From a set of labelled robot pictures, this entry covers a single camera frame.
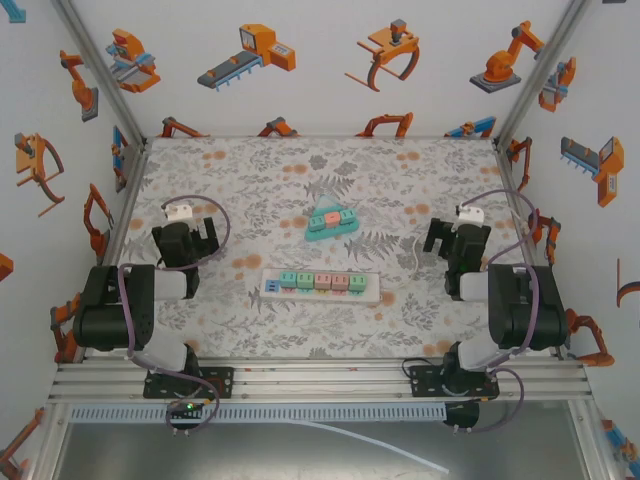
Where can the white power strip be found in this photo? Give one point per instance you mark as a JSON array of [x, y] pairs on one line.
[[372, 297]]

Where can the green cube plug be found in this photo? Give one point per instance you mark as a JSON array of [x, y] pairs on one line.
[[317, 222], [358, 284], [305, 281], [348, 217]]

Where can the salmon cube plug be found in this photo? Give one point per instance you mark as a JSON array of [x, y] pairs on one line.
[[333, 220]]

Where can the teal triangular socket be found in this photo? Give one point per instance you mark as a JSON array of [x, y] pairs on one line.
[[330, 235]]

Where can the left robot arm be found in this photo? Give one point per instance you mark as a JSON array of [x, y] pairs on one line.
[[110, 320]]

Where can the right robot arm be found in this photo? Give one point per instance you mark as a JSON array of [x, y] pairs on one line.
[[525, 310]]

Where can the floral table mat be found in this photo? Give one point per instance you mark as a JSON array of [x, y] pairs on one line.
[[225, 165]]

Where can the black board with green LED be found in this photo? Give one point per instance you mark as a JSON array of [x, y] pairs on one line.
[[187, 412]]

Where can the black connector box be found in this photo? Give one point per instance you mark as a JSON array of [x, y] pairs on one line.
[[462, 417]]

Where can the grey metal sheet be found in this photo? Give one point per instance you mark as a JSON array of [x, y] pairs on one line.
[[200, 455]]

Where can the white plastic tube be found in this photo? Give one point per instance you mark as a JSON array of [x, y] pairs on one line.
[[380, 442]]

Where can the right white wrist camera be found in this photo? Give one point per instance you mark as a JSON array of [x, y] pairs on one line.
[[471, 215]]

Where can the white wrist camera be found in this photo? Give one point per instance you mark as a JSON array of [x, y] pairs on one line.
[[180, 212], [471, 215]]

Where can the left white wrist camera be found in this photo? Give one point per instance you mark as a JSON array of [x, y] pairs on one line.
[[180, 212]]

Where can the aluminium side rail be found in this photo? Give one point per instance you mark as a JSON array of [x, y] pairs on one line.
[[112, 240], [506, 175]]

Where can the grey corner bracket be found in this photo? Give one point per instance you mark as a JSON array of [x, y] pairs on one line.
[[131, 167]]

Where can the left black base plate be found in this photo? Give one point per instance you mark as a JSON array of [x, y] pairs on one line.
[[225, 382]]

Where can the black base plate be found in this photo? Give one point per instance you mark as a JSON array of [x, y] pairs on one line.
[[420, 382], [225, 382]]

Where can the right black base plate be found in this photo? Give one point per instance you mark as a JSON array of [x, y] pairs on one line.
[[420, 382]]

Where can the aluminium frame rails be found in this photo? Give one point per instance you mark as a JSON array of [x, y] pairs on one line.
[[320, 382]]

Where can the aluminium corner post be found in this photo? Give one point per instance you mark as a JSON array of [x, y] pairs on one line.
[[539, 75], [101, 75]]

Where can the aluminium frame leg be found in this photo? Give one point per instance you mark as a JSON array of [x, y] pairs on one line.
[[50, 440], [592, 440]]

